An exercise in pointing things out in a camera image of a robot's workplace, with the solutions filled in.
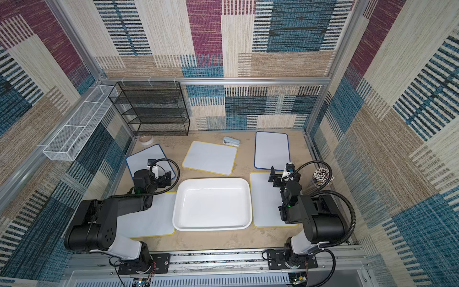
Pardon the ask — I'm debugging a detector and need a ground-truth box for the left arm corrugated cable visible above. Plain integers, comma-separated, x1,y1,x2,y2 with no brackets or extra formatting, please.
110,158,180,199

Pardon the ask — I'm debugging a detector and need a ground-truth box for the blue-framed whiteboard left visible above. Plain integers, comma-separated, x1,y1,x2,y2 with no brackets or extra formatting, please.
126,144,176,179

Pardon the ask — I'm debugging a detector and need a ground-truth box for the aluminium front rail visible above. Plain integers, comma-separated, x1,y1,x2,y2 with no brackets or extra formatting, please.
62,245,370,279

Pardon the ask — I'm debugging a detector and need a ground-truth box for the yellow-framed whiteboard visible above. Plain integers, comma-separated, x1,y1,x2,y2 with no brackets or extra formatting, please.
250,172,298,228
182,141,238,176
117,193,176,239

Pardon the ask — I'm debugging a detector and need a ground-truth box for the white plastic storage box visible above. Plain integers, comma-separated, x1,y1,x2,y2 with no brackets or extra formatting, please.
172,178,253,232

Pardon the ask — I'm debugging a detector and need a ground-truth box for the blue-framed whiteboard back right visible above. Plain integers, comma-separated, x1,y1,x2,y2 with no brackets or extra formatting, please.
254,131,290,171

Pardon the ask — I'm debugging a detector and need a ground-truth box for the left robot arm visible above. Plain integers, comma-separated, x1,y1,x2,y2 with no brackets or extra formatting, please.
64,169,174,274

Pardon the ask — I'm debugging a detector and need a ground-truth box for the tape roll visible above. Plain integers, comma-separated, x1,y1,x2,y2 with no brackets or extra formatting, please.
139,135,154,146

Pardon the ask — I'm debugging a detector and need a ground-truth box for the white wire mesh basket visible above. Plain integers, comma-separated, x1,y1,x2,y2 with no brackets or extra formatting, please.
43,85,113,161

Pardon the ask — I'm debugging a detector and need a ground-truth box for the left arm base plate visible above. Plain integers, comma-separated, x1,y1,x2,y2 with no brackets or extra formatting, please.
118,254,171,275

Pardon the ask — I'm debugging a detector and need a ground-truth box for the black wire mesh shelf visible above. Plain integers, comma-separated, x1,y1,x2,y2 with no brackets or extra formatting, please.
108,81,190,136

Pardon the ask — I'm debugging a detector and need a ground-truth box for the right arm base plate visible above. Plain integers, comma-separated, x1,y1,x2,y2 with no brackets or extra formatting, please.
261,248,318,270

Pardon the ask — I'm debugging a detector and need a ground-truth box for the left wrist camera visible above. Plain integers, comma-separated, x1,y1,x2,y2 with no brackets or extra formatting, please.
147,159,159,179

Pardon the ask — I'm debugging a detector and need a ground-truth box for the cup of pencils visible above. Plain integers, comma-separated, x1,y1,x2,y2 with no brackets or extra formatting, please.
312,167,335,187

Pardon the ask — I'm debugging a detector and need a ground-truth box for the blue-framed whiteboard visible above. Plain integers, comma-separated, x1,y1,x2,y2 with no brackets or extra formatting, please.
126,144,176,179
254,131,290,171

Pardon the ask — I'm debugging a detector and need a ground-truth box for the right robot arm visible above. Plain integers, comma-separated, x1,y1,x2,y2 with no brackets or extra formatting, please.
268,163,347,269

